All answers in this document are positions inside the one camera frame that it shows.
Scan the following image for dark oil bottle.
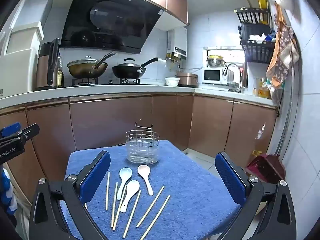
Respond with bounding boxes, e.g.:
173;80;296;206
57;52;64;88

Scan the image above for white boxy appliance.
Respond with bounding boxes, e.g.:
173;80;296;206
0;0;54;100

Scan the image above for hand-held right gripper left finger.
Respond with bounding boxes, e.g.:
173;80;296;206
29;151;112;240

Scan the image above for metal faucet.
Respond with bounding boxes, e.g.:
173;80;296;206
222;63;244;93

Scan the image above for metal pot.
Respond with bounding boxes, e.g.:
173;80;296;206
206;54;225;68

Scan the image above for brown floral hanging cloth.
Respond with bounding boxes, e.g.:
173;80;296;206
275;25;300;80

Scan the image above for wire utensil holder clear cup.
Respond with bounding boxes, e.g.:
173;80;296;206
125;122;160;165

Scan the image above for orange hanging cloth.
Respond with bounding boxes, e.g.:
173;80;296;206
265;3;286;88

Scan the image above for black wall rack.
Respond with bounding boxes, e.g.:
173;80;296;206
234;7;277;64

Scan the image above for white water heater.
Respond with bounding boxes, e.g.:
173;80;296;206
167;27;188;60

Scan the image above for white kitchen countertop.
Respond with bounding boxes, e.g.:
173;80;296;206
0;84;278;109

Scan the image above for pink ceramic spoon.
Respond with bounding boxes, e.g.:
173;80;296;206
137;164;154;196

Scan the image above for yellow roll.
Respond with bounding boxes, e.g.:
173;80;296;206
257;0;269;23

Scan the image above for metal pipe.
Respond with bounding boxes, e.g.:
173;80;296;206
277;50;298;160

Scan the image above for black wok with lid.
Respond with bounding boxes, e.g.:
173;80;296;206
112;57;159;79

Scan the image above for blue towel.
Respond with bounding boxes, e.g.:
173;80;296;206
60;140;240;240

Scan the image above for brass wok with lid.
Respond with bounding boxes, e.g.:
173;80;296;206
67;51;117;79

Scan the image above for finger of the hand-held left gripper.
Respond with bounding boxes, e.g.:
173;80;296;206
0;122;21;138
0;123;40;161

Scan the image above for white microwave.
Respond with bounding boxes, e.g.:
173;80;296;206
202;67;229;85

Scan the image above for red dustpan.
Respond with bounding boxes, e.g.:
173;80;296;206
246;154;286;183

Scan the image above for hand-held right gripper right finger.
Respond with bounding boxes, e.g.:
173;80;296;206
214;151;297;240

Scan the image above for black range hood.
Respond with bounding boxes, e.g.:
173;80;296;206
60;0;167;55

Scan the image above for brown electric kettle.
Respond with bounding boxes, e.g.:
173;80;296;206
35;38;61;91

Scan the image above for yellow detergent bottle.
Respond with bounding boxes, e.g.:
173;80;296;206
252;77;272;99

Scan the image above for brown rice cooker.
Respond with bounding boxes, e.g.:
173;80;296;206
176;71;199;88

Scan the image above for white ceramic spoon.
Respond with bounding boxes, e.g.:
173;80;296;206
120;180;140;213

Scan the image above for light blue ceramic spoon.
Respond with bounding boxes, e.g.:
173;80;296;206
116;167;133;201

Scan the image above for group of wooden chopsticks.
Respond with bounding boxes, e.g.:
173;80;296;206
105;172;171;240

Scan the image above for person's left hand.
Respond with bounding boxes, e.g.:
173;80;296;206
0;167;18;216

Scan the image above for gas stove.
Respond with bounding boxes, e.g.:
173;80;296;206
69;77;150;87

